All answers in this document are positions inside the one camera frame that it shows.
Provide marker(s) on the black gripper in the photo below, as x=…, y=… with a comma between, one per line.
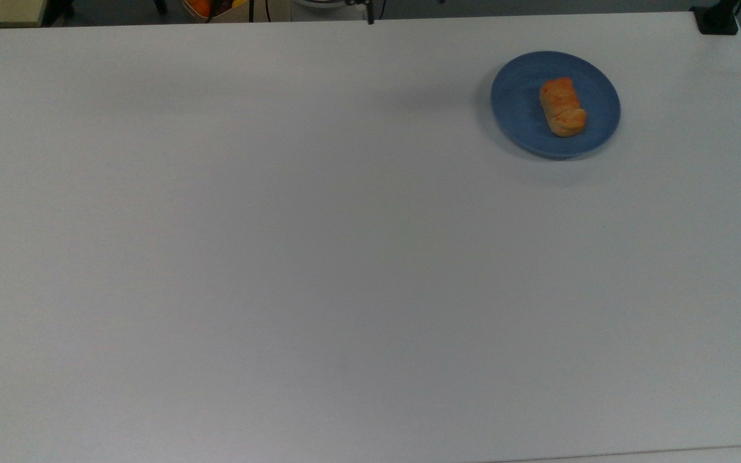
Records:
x=356, y=2

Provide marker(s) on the golden brown bread roll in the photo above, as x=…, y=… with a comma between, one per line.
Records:
x=562, y=107

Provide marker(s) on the basket of fruit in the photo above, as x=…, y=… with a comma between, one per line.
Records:
x=216, y=15

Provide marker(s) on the orange fruit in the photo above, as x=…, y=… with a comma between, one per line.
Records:
x=200, y=6

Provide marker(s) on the blue round plate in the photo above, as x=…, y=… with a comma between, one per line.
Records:
x=518, y=103

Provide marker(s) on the black table clamp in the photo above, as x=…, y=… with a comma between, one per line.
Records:
x=716, y=19

